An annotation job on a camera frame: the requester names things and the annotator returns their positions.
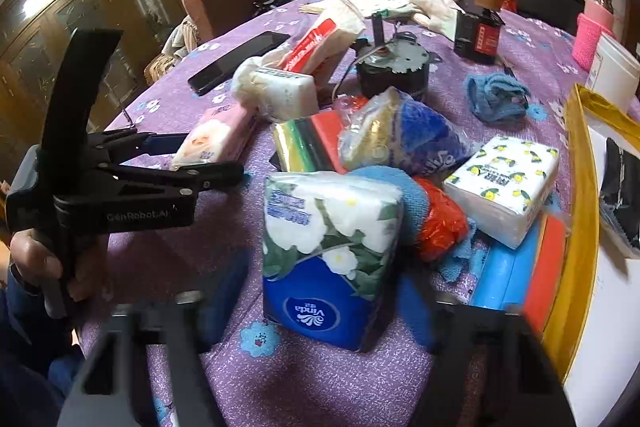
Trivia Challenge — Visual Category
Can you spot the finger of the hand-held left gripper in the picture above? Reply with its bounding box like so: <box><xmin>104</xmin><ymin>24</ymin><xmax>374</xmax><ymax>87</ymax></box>
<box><xmin>106</xmin><ymin>161</ymin><xmax>246</xmax><ymax>202</ymax></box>
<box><xmin>87</xmin><ymin>131</ymin><xmax>189</xmax><ymax>166</ymax></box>

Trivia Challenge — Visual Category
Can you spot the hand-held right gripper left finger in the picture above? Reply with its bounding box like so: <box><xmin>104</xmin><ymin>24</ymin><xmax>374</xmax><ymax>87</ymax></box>
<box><xmin>57</xmin><ymin>251</ymin><xmax>252</xmax><ymax>427</ymax></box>

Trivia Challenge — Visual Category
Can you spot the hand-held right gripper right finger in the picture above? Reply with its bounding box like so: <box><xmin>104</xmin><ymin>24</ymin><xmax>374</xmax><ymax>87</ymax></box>
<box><xmin>397</xmin><ymin>274</ymin><xmax>568</xmax><ymax>427</ymax></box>

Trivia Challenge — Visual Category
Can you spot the pink tissue pack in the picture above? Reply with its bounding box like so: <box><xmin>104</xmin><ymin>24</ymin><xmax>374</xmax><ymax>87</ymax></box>
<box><xmin>170</xmin><ymin>103</ymin><xmax>257</xmax><ymax>171</ymax></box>

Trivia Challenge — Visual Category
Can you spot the multicoloured sponge pack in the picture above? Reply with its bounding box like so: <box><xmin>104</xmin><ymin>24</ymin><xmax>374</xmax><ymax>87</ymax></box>
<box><xmin>271</xmin><ymin>111</ymin><xmax>352</xmax><ymax>176</ymax></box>

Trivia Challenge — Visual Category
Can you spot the red mesh bag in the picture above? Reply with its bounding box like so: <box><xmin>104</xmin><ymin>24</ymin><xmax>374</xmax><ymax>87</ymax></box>
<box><xmin>414</xmin><ymin>177</ymin><xmax>470</xmax><ymax>264</ymax></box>

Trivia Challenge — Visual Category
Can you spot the white bagged tissue pack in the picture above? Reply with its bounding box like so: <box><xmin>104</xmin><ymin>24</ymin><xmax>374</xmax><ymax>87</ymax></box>
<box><xmin>230</xmin><ymin>55</ymin><xmax>321</xmax><ymax>124</ymax></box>

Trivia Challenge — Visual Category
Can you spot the blue floral tissue pack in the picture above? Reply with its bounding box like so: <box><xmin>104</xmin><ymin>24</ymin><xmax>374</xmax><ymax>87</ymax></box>
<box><xmin>262</xmin><ymin>171</ymin><xmax>405</xmax><ymax>354</ymax></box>

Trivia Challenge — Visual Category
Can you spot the blue and orange sponge pack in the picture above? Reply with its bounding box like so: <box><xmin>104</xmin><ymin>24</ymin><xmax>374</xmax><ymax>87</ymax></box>
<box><xmin>469</xmin><ymin>211</ymin><xmax>569</xmax><ymax>334</ymax></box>

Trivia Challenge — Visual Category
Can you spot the lemon print tissue pack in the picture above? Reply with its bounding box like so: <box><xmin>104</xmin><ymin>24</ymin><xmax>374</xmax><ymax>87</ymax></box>
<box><xmin>442</xmin><ymin>135</ymin><xmax>561</xmax><ymax>251</ymax></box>

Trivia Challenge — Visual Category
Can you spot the red and white tissue pack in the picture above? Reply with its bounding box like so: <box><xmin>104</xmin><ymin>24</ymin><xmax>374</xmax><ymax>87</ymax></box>
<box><xmin>279</xmin><ymin>6</ymin><xmax>367</xmax><ymax>84</ymax></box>

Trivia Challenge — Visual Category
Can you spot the yellow cardboard box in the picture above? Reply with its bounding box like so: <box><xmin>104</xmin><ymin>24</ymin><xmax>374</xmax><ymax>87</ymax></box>
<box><xmin>542</xmin><ymin>83</ymin><xmax>640</xmax><ymax>427</ymax></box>

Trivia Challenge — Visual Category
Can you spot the bagged dark blue cloth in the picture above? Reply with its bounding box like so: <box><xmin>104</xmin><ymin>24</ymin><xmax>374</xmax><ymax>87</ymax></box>
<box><xmin>338</xmin><ymin>87</ymin><xmax>472</xmax><ymax>178</ymax></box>

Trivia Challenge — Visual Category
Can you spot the dark blue rag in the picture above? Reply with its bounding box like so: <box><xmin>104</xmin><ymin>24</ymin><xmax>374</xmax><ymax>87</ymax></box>
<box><xmin>465</xmin><ymin>72</ymin><xmax>532</xmax><ymax>124</ymax></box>

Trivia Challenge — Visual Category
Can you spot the person's left forearm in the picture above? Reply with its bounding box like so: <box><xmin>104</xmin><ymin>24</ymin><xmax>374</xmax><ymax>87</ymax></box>
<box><xmin>0</xmin><ymin>272</ymin><xmax>88</xmax><ymax>427</ymax></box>

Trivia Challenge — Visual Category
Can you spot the person's left hand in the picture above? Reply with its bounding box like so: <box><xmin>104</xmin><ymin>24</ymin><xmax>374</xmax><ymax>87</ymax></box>
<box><xmin>10</xmin><ymin>228</ymin><xmax>109</xmax><ymax>304</ymax></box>

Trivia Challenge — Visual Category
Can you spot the beige patterned cloth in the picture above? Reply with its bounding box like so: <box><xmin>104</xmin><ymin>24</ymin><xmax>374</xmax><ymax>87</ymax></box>
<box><xmin>161</xmin><ymin>18</ymin><xmax>195</xmax><ymax>58</ymax></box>

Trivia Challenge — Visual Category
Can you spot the black phone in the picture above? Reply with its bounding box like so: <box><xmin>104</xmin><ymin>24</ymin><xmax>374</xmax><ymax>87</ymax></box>
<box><xmin>187</xmin><ymin>31</ymin><xmax>292</xmax><ymax>97</ymax></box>

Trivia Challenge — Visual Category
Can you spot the dark wooden cabinet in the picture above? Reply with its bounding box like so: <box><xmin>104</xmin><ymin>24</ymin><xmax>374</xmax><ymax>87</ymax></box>
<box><xmin>0</xmin><ymin>0</ymin><xmax>187</xmax><ymax>188</ymax></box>

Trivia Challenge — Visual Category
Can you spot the black electric motor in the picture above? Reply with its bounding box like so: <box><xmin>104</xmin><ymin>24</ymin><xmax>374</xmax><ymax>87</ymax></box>
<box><xmin>349</xmin><ymin>13</ymin><xmax>444</xmax><ymax>102</ymax></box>

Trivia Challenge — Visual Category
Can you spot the white paper notebook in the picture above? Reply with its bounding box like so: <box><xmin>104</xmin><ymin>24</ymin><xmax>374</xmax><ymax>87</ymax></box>
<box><xmin>299</xmin><ymin>0</ymin><xmax>417</xmax><ymax>20</ymax></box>

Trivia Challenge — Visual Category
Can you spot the black snack packet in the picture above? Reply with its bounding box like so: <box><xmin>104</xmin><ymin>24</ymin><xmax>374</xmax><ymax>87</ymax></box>
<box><xmin>598</xmin><ymin>138</ymin><xmax>640</xmax><ymax>259</ymax></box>

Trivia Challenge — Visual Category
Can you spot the white glove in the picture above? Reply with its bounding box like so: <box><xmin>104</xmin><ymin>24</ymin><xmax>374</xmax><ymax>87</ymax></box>
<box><xmin>397</xmin><ymin>0</ymin><xmax>464</xmax><ymax>34</ymax></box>

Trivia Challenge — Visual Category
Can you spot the red and black box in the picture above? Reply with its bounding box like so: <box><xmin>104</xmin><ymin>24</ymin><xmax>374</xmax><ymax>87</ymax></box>
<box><xmin>453</xmin><ymin>9</ymin><xmax>506</xmax><ymax>66</ymax></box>

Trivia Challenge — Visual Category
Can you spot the white plastic jar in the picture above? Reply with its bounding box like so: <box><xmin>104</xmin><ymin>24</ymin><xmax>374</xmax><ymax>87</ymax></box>
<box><xmin>584</xmin><ymin>32</ymin><xmax>640</xmax><ymax>104</ymax></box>

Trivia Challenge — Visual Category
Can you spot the pink knit sleeved bottle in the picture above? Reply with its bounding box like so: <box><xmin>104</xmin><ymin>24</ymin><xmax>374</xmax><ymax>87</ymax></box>
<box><xmin>572</xmin><ymin>0</ymin><xmax>617</xmax><ymax>74</ymax></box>

